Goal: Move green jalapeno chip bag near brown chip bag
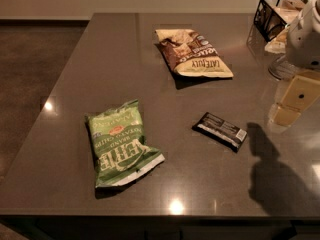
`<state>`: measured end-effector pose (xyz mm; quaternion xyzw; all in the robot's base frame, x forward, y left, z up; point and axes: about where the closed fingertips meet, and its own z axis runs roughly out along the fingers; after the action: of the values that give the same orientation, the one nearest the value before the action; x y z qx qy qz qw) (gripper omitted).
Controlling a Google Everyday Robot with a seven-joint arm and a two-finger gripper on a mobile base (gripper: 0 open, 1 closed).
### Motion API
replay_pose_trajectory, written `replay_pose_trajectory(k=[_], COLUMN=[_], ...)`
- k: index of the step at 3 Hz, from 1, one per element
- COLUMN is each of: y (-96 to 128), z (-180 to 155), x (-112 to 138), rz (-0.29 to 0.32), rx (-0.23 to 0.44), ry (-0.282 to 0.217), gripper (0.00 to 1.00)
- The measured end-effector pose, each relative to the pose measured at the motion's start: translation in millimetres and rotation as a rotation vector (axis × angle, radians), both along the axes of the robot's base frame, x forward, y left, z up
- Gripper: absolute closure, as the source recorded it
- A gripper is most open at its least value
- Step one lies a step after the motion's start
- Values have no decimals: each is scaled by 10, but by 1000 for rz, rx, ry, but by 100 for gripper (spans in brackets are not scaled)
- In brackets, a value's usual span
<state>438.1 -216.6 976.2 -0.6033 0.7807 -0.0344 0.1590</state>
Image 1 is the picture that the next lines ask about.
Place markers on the green jalapeno chip bag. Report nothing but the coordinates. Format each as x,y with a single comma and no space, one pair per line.
118,141

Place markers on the clear glass bowl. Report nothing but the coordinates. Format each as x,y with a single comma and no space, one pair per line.
282,69

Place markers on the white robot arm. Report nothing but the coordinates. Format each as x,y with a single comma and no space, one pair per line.
302,44

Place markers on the brown chip bag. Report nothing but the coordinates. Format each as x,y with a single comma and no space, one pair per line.
190,54

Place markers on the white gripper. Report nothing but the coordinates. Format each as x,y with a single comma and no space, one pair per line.
304,44

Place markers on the black snack bar wrapper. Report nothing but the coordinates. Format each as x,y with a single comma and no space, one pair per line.
221,130

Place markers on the black wire basket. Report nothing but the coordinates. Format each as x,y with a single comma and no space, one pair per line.
272,16

